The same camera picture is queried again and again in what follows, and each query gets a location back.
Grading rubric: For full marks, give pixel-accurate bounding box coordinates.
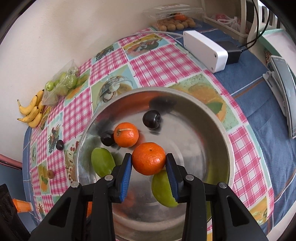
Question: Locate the dark plum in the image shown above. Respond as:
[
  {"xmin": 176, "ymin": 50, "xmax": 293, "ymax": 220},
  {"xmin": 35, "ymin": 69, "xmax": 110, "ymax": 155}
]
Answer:
[
  {"xmin": 56, "ymin": 140, "xmax": 64, "ymax": 151},
  {"xmin": 142, "ymin": 110, "xmax": 161, "ymax": 129},
  {"xmin": 100, "ymin": 130, "xmax": 115, "ymax": 147}
]

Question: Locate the yellow banana bunch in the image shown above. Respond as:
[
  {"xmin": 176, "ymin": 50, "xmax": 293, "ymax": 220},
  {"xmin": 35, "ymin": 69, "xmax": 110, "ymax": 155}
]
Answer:
[{"xmin": 17, "ymin": 89, "xmax": 45, "ymax": 128}]

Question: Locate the smartphone on stand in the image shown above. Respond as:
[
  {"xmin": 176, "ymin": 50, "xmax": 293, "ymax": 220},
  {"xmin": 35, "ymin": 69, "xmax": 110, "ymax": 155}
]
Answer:
[{"xmin": 262, "ymin": 55, "xmax": 296, "ymax": 138}]

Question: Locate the pink checkered fruit tablecloth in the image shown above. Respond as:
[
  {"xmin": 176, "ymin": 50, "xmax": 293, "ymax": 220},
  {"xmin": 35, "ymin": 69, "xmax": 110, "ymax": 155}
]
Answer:
[{"xmin": 28, "ymin": 27, "xmax": 276, "ymax": 241}]

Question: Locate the green mango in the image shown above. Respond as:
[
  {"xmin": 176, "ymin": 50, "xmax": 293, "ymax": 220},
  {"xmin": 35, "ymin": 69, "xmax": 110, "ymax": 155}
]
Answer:
[
  {"xmin": 152, "ymin": 169, "xmax": 178, "ymax": 208},
  {"xmin": 91, "ymin": 147, "xmax": 115, "ymax": 178}
]

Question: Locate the green mango front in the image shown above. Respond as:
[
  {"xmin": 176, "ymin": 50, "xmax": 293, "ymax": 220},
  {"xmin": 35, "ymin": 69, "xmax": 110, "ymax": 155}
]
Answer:
[{"xmin": 152, "ymin": 169, "xmax": 178, "ymax": 208}]

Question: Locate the dark plum front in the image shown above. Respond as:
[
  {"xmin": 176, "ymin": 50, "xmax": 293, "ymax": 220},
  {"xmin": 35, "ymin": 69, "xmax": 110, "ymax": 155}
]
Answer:
[{"xmin": 142, "ymin": 110, "xmax": 161, "ymax": 129}]

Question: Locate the black power adapter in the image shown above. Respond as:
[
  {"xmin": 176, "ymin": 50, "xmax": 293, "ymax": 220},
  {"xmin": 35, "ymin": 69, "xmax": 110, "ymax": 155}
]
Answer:
[{"xmin": 216, "ymin": 41, "xmax": 242, "ymax": 65}]

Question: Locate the orange mandarin with stem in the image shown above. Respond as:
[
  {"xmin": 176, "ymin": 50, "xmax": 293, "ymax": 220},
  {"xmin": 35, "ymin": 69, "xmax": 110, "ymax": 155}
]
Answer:
[{"xmin": 113, "ymin": 122, "xmax": 139, "ymax": 148}]

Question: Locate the white plastic box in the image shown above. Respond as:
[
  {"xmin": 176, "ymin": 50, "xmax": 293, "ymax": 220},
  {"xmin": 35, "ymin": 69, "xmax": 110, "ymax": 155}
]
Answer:
[{"xmin": 183, "ymin": 30, "xmax": 228, "ymax": 73}]

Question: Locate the clear box of brown fruits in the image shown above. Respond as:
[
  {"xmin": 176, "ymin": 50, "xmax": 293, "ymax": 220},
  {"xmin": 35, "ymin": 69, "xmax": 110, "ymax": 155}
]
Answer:
[{"xmin": 143, "ymin": 4, "xmax": 204, "ymax": 32}]

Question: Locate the brown kiwi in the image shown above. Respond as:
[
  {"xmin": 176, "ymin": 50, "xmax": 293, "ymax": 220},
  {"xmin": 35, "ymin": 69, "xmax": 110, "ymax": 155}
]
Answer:
[{"xmin": 47, "ymin": 170, "xmax": 55, "ymax": 179}]

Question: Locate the large steel bowl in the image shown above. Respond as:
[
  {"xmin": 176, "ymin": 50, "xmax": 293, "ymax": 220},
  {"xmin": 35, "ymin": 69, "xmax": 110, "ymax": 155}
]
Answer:
[{"xmin": 75, "ymin": 87, "xmax": 235, "ymax": 240}]

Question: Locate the clear tray of green fruits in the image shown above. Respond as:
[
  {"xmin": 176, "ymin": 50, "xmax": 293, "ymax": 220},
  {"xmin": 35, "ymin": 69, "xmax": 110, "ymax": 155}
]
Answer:
[{"xmin": 42, "ymin": 59, "xmax": 79, "ymax": 107}]

